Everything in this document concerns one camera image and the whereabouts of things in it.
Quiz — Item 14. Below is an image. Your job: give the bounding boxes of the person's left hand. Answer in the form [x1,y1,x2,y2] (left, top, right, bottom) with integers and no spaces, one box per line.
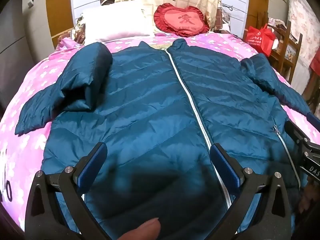
[116,211,162,240]

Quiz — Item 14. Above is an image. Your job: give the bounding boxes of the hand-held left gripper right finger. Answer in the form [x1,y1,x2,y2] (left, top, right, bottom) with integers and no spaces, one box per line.
[209,143,292,240]

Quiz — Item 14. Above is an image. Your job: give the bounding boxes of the teal quilted zip jacket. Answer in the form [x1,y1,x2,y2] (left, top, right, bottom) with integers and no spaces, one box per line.
[14,39,312,240]

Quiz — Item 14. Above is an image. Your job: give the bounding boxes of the red cloth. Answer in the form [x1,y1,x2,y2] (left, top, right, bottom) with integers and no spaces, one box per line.
[310,52,320,75]

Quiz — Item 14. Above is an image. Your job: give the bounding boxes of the brown floral quilt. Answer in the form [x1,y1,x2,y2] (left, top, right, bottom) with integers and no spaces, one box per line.
[57,15,87,45]

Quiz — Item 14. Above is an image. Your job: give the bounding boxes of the white pillow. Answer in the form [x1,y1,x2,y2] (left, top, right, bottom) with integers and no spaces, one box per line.
[81,1,157,42]

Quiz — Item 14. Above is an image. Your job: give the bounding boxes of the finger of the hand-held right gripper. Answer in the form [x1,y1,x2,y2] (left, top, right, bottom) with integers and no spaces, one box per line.
[284,120,312,153]

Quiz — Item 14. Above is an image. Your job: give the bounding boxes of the pink floral blanket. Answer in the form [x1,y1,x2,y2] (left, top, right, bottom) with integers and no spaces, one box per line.
[0,31,320,228]

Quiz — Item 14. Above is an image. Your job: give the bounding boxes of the grey wardrobe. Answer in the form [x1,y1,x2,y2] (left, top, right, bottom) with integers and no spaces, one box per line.
[0,0,54,110]

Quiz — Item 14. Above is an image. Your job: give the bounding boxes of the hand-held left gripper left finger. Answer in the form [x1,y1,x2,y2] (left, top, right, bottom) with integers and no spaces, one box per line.
[25,142,110,240]

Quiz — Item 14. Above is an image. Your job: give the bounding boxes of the wooden chair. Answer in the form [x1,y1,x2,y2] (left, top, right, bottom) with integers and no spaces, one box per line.
[260,12,304,80]

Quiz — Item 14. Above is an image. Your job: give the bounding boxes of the red shopping bag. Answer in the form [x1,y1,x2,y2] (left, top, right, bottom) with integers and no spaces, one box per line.
[244,24,277,57]

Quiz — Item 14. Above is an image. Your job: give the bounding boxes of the wooden headboard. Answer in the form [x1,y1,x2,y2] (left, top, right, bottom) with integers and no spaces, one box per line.
[45,0,269,40]

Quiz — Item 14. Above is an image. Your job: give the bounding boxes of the red heart-shaped cushion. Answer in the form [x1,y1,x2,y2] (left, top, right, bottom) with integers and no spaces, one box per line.
[153,3,210,37]

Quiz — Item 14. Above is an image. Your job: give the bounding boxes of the pale floral curtain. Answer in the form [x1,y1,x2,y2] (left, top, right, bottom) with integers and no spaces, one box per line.
[287,0,320,85]

